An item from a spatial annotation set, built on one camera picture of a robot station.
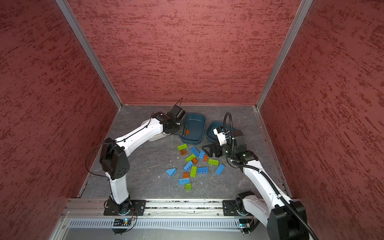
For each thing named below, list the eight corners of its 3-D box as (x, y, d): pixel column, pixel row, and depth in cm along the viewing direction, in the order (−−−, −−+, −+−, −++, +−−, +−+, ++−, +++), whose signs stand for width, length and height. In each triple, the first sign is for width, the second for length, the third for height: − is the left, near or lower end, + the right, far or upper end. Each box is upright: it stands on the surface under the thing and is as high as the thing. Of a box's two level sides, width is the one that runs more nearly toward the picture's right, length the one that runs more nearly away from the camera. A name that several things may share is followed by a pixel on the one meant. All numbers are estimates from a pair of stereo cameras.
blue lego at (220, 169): (214, 171, 89) (214, 170, 87) (219, 164, 92) (220, 162, 90) (219, 175, 87) (220, 174, 85) (225, 167, 90) (225, 166, 88)
